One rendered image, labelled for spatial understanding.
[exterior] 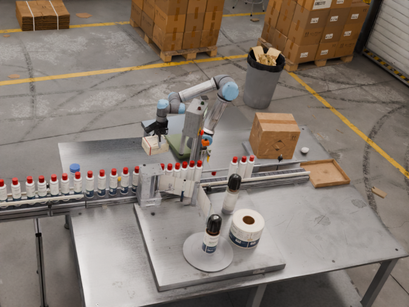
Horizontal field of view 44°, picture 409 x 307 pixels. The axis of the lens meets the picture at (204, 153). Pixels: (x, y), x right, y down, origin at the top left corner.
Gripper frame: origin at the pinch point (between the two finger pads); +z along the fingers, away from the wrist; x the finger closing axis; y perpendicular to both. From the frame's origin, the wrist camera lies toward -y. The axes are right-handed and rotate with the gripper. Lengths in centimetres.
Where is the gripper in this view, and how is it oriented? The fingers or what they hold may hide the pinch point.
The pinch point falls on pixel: (155, 142)
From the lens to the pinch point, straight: 369.5
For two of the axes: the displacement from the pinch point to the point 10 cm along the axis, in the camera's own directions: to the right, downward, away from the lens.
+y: 8.8, -1.7, 4.5
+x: -4.6, -6.0, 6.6
